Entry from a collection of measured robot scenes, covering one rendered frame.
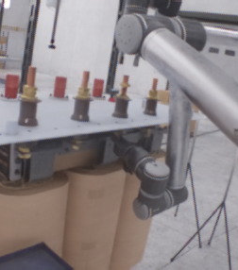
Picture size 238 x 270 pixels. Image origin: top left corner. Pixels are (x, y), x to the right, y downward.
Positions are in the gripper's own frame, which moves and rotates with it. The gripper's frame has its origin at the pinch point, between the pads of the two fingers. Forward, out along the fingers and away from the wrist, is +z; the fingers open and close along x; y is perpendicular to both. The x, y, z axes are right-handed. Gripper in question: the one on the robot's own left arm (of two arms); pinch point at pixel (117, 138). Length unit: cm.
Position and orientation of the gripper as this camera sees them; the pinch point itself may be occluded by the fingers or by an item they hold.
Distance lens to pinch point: 147.0
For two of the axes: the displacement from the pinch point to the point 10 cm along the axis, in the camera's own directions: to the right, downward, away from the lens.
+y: 2.5, -8.8, -4.0
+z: -4.6, -4.7, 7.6
